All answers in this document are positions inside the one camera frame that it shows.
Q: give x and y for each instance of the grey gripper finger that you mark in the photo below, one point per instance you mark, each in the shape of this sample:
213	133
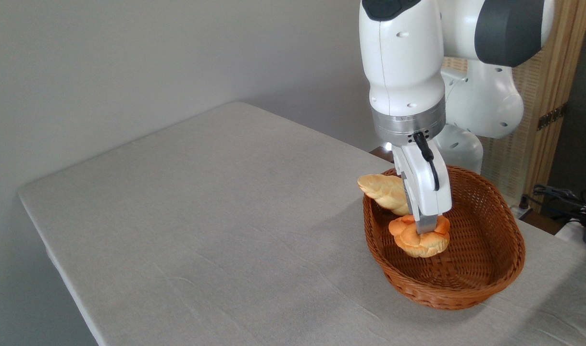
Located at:
426	224

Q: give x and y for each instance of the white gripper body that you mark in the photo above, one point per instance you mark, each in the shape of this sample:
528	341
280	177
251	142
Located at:
426	187

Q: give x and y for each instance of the round orange braided bread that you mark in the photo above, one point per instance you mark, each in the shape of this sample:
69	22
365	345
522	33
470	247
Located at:
420	242

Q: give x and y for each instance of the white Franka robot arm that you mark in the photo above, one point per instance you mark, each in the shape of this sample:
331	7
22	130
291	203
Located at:
403	72

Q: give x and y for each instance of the long pale braided bread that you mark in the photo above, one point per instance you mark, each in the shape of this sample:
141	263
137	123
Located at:
384	190

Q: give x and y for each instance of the brown woven wicker basket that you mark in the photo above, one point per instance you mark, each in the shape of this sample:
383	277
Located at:
470	274

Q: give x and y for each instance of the dark brown wooden furniture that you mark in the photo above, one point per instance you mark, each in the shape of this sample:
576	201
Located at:
382	154

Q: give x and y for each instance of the black metal screen hinge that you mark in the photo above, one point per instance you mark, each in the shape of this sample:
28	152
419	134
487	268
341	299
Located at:
551	117

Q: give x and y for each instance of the grey tablecloth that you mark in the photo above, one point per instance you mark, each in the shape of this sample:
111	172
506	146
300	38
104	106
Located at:
225	216

